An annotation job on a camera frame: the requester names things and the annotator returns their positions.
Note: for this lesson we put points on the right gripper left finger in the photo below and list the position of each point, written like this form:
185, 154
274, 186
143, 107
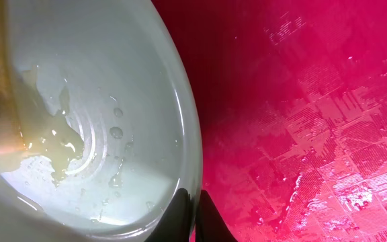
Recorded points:
175, 224

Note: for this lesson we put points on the mint green round plate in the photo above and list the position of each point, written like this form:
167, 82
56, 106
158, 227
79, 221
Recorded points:
108, 120

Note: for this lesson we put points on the red plastic tray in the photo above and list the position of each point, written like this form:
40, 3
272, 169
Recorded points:
291, 98

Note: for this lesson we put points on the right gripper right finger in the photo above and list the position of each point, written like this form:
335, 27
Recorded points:
209, 225

